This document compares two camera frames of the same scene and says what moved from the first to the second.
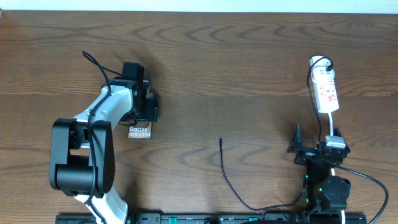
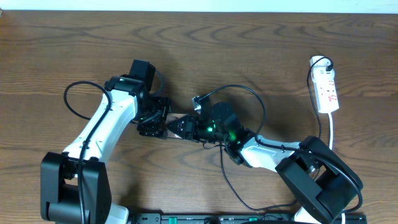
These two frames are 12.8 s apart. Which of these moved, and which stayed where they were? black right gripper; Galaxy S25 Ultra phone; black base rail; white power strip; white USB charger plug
Moved: black right gripper; Galaxy S25 Ultra phone
Stayed: white USB charger plug; white power strip; black base rail
